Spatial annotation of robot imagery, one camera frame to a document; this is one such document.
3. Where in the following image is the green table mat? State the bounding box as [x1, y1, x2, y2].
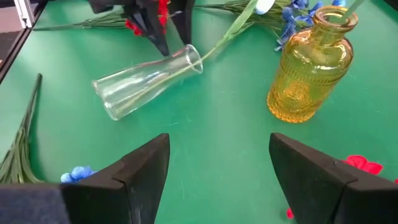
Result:
[0, 0, 398, 224]

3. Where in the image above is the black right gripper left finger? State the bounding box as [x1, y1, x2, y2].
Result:
[60, 133, 171, 224]

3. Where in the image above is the red artificial flower bunch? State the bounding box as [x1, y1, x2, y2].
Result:
[285, 154, 398, 220]
[32, 0, 170, 37]

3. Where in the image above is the black table frame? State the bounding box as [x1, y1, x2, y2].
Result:
[0, 0, 49, 84]

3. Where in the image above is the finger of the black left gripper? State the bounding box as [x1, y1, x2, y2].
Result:
[169, 0, 196, 45]
[123, 0, 170, 57]

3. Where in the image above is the clear glass vase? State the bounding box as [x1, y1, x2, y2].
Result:
[91, 44, 204, 121]

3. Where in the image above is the blue artificial flower bunch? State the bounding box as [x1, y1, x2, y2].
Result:
[0, 73, 96, 185]
[195, 0, 346, 52]

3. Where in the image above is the amber glass vase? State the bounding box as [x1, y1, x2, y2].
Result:
[266, 5, 359, 124]

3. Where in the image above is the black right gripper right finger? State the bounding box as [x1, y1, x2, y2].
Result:
[269, 133, 398, 224]

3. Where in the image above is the silver metal bracket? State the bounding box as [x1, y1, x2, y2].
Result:
[12, 0, 34, 29]

